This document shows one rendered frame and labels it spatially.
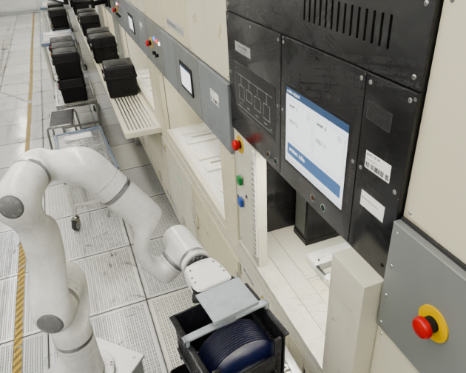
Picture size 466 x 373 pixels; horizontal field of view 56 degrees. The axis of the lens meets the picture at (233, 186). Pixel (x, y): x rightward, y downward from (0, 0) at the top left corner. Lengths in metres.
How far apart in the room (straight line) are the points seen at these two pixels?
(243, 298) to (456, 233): 0.51
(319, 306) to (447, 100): 1.05
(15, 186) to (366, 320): 0.84
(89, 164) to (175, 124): 1.97
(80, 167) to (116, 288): 2.04
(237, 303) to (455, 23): 0.72
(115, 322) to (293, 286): 1.45
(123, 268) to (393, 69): 2.66
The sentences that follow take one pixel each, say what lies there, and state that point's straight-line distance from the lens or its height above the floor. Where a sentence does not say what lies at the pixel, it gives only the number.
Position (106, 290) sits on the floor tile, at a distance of 3.08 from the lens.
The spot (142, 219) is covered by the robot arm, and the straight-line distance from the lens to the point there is 1.15.
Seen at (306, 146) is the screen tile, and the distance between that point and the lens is 1.11.
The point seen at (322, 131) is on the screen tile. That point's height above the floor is 1.63.
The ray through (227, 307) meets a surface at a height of 1.28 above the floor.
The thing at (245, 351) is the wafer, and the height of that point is 1.16.
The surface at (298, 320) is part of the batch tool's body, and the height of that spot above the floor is 0.87.
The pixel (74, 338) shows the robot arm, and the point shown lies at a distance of 1.47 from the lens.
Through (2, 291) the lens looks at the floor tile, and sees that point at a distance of 3.38.
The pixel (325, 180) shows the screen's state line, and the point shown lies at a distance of 1.06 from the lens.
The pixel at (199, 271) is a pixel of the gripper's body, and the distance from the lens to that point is 1.15.
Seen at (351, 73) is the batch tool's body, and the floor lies 1.79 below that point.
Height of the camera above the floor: 2.05
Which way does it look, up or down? 32 degrees down
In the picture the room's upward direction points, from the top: 3 degrees counter-clockwise
